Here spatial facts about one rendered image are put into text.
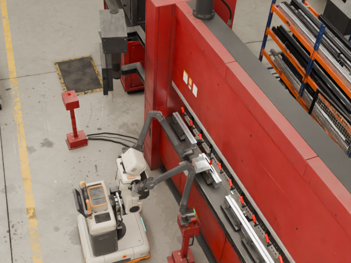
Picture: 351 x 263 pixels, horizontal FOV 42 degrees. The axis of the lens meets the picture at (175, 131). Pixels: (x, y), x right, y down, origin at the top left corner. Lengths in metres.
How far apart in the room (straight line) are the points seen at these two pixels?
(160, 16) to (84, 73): 3.06
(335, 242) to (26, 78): 5.33
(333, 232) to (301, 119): 0.78
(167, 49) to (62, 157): 2.20
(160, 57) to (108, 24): 0.60
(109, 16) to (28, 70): 2.88
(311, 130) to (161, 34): 1.86
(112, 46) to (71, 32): 3.64
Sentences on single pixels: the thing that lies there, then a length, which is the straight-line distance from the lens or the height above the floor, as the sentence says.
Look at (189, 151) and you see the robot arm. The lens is 4.26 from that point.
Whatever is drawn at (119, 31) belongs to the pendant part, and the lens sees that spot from 4.52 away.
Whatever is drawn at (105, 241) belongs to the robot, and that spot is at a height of 0.55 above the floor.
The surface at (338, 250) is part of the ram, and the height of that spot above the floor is 1.95.
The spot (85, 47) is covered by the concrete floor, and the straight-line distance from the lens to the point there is 7.72.
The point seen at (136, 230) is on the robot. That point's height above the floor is 0.28.
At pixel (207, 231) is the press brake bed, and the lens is 4.76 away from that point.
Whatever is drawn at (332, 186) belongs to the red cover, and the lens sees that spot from 2.92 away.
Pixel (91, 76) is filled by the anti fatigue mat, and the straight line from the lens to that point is 7.07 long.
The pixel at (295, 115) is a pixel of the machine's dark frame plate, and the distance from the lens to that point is 3.28.
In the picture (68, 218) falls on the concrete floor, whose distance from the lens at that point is 5.38.
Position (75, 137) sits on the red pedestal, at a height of 0.13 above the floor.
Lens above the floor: 4.43
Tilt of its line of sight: 45 degrees down
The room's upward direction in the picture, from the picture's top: 5 degrees clockwise
